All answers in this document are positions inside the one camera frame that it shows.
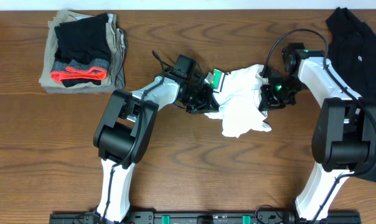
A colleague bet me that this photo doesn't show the black t-shirt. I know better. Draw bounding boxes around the black t-shirt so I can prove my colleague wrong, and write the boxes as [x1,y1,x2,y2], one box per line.
[326,7,376,182]

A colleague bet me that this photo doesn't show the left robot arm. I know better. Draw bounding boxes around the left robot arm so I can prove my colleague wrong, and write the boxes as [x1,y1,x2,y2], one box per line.
[93,74,218,223]

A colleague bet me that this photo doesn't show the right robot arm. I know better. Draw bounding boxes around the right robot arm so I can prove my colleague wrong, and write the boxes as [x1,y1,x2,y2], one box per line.
[258,43,376,223]

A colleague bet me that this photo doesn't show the white t-shirt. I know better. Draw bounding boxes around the white t-shirt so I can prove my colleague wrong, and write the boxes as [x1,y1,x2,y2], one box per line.
[206,64,271,138]

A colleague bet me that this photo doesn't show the folded khaki garment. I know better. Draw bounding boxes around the folded khaki garment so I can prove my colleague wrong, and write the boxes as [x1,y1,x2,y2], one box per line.
[39,10,128,94]

